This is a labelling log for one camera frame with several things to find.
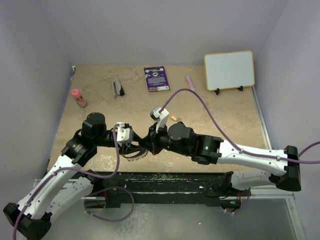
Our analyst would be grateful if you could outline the purple printed card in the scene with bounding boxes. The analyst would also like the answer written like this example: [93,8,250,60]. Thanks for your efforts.
[144,66,170,93]

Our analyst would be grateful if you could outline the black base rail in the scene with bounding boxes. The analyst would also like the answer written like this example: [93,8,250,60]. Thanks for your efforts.
[89,172,251,211]

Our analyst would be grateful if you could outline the key with yellow tag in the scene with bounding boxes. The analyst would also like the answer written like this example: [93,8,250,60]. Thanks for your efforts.
[170,114,182,123]

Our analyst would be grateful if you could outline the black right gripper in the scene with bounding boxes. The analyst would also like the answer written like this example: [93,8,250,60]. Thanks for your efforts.
[139,121,192,157]

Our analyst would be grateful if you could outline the pink capped small bottle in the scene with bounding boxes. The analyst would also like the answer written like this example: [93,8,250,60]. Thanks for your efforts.
[71,88,87,108]

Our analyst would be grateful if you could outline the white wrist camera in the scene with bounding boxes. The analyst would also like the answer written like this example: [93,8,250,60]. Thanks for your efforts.
[116,122,134,145]
[150,106,170,134]

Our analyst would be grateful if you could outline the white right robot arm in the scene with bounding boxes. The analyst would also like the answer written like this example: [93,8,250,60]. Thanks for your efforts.
[138,122,302,196]

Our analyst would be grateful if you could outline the small whiteboard on stand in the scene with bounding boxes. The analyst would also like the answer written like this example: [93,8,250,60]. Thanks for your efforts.
[204,50,256,95]

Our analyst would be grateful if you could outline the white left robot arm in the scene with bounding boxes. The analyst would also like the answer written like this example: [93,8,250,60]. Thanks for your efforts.
[3,112,141,240]

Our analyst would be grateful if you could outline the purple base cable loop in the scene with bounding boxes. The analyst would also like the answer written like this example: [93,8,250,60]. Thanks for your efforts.
[83,184,135,222]

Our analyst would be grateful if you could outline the pink eraser stick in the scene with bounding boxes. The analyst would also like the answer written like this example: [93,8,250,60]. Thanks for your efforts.
[186,75,196,91]

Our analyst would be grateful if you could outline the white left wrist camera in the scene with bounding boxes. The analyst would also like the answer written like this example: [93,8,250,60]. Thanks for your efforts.
[116,122,134,145]

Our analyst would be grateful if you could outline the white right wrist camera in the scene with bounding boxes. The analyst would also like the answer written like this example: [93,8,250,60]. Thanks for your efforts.
[150,106,170,134]

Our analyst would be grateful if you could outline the grey black stapler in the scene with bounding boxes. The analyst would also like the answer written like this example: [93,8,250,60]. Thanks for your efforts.
[111,76,125,98]

